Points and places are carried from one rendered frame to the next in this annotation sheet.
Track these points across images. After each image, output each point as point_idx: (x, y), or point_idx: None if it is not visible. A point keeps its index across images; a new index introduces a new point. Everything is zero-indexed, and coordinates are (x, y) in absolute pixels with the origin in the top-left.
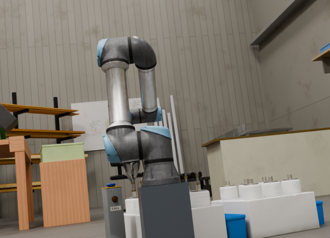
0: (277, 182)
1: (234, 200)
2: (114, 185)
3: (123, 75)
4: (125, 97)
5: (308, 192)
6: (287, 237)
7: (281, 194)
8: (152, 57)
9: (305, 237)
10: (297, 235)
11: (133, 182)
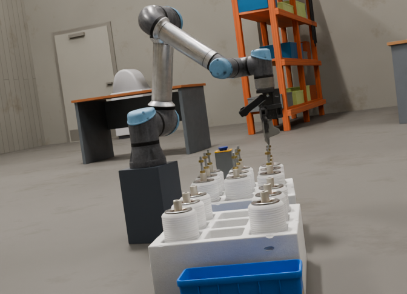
0: (171, 206)
1: (217, 211)
2: (220, 150)
3: (153, 51)
4: (152, 75)
5: (151, 243)
6: (149, 283)
7: None
8: (144, 29)
9: (120, 290)
10: (142, 289)
11: (266, 145)
